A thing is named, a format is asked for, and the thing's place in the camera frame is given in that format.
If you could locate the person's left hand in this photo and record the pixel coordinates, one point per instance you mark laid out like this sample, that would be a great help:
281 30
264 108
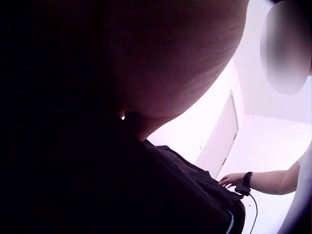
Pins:
170 61

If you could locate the black wrist band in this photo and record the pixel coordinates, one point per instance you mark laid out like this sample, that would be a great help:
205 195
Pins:
245 182

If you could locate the person's right fingers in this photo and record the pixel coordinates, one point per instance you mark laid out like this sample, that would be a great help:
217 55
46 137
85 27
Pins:
224 182

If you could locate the black cloth garment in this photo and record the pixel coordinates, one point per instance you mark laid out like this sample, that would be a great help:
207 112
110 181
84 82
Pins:
146 190

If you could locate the person's body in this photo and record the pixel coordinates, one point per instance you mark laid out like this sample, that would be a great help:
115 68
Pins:
302 185

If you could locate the white door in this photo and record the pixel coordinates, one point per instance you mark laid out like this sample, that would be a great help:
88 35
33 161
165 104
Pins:
219 136

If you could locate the person's right hand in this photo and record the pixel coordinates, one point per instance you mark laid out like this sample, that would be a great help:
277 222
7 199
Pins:
232 180

